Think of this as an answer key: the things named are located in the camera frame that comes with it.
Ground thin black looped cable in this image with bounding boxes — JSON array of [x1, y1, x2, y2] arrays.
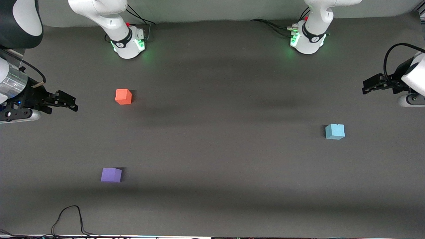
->
[[0, 205, 110, 239]]

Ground orange foam block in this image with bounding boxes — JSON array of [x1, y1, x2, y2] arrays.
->
[[115, 89, 132, 105]]

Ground light blue foam block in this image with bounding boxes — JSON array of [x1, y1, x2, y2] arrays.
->
[[325, 123, 345, 140]]

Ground black right base cables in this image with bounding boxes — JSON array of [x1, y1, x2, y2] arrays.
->
[[126, 3, 156, 42]]

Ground dark grey table mat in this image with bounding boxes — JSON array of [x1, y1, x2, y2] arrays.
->
[[0, 13, 425, 237]]

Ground black left base cables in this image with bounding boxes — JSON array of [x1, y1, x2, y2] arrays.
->
[[250, 7, 311, 38]]

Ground purple foam block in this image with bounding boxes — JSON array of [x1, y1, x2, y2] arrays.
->
[[101, 168, 123, 183]]

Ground black base cables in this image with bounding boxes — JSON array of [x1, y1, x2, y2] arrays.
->
[[126, 3, 156, 42], [250, 7, 311, 38]]

